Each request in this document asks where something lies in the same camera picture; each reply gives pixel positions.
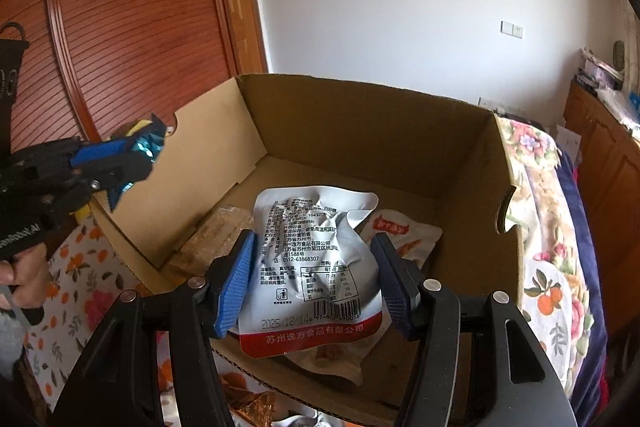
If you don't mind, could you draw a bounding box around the person's left hand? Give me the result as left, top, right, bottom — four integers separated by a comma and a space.
0, 240, 52, 312

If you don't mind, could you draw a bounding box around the orange fruit print tablecloth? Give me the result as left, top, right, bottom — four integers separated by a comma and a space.
22, 207, 167, 414

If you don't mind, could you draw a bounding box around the white snack packet red edge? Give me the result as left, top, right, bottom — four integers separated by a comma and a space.
239, 187, 384, 359

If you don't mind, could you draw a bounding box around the wooden slatted wardrobe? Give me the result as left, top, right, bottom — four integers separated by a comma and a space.
0, 0, 269, 158

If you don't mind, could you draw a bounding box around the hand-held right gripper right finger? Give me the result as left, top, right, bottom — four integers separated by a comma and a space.
370, 232, 581, 427

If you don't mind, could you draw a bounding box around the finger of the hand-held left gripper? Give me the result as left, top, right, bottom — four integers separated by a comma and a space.
70, 138, 152, 170
75, 164, 153, 208

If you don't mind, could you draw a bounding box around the clear plastic bag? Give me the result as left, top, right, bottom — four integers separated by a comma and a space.
597, 87, 640, 128

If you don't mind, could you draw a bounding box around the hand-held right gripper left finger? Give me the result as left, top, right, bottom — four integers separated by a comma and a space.
50, 229, 258, 427

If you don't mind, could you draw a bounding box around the floral bed blanket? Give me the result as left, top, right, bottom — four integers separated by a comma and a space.
495, 114, 609, 408

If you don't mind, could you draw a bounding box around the white paper bag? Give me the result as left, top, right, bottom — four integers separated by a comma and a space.
552, 122, 584, 164

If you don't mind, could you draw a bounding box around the brown cardboard box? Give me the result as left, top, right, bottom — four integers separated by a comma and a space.
90, 74, 524, 426

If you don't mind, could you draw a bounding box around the dark blue blanket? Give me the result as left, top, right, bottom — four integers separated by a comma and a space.
557, 142, 622, 418

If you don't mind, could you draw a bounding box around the white snack packet orange label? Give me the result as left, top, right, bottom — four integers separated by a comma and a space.
360, 208, 444, 279

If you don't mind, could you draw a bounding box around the long wooden cabinet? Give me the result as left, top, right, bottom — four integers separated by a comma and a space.
565, 79, 640, 343

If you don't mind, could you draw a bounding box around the blue candy packet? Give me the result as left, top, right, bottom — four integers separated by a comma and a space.
125, 113, 172, 164

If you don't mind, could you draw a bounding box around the clear grain bar packet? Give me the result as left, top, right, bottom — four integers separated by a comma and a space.
167, 205, 256, 279

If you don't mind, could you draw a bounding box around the silver snack packet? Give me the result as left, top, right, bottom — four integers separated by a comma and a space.
267, 411, 326, 427

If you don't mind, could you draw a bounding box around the purple box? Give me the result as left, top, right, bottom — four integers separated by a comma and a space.
575, 49, 626, 90

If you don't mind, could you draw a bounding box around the white orange print snack packet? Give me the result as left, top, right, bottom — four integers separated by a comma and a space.
282, 322, 386, 386

